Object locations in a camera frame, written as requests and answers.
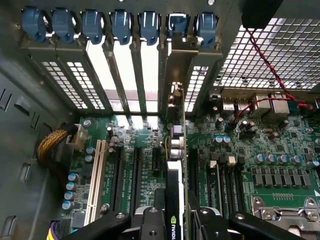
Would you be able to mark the perforated metal slot cover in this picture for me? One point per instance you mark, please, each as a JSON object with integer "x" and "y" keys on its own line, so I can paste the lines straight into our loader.
{"x": 60, "y": 82}
{"x": 85, "y": 85}
{"x": 197, "y": 85}

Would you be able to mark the white expansion slot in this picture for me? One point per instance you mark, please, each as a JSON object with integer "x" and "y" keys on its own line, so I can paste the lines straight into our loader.
{"x": 96, "y": 182}

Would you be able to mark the short black expansion slot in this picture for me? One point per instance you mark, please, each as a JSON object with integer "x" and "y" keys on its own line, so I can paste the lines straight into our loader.
{"x": 156, "y": 160}

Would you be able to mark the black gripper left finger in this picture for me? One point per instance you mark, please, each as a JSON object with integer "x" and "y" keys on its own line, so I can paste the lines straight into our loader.
{"x": 152, "y": 225}

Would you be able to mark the blue slot retention clip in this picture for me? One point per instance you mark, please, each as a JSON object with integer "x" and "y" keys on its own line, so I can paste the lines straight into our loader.
{"x": 121, "y": 26}
{"x": 177, "y": 25}
{"x": 149, "y": 27}
{"x": 62, "y": 25}
{"x": 207, "y": 28}
{"x": 92, "y": 26}
{"x": 33, "y": 23}

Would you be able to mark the green motherboard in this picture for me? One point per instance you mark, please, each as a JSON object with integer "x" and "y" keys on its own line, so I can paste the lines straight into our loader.
{"x": 275, "y": 140}

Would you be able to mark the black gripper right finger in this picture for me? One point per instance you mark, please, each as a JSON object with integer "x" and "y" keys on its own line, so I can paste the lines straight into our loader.
{"x": 212, "y": 225}

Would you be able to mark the black intrusion switch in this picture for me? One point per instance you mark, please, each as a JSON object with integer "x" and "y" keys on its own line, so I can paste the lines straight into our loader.
{"x": 260, "y": 13}

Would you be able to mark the black RAM slot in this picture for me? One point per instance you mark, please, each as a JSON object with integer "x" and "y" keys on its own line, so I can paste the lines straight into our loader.
{"x": 228, "y": 190}
{"x": 240, "y": 190}

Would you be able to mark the metal CPU socket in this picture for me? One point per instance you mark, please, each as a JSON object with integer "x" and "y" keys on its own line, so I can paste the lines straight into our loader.
{"x": 275, "y": 215}

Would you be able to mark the long black expansion slot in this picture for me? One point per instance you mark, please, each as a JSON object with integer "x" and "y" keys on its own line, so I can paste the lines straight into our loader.
{"x": 193, "y": 170}
{"x": 136, "y": 180}
{"x": 117, "y": 180}

